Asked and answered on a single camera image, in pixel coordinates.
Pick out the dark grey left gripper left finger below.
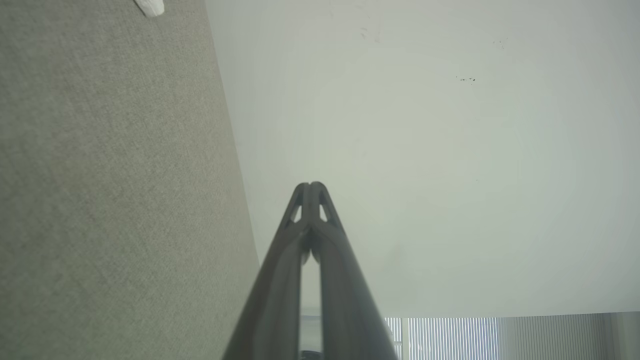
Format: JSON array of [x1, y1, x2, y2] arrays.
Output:
[[222, 182, 312, 360]]

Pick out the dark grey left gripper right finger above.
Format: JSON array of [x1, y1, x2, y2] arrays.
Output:
[[310, 181, 399, 360]]

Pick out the red and white basketball jersey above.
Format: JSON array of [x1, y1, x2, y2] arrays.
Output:
[[134, 0, 165, 19]]

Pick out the white vertical window blinds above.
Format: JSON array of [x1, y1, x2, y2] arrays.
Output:
[[384, 312, 640, 360]]

